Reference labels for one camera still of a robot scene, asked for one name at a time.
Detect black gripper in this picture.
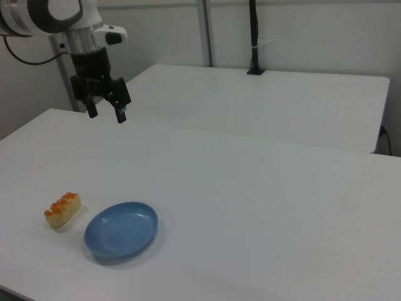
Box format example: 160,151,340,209
70,46,132,124

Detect bread with orange topping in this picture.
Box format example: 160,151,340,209
43,191,82,231

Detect blue plate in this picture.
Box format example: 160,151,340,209
83,201,159,260

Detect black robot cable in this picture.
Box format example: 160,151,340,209
2,34,73,66

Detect grey wall profile strip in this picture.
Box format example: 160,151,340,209
197,0,217,68

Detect black camera pole with base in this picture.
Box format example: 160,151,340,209
246,0,266,76

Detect black cable at table side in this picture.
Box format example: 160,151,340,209
380,124,393,156

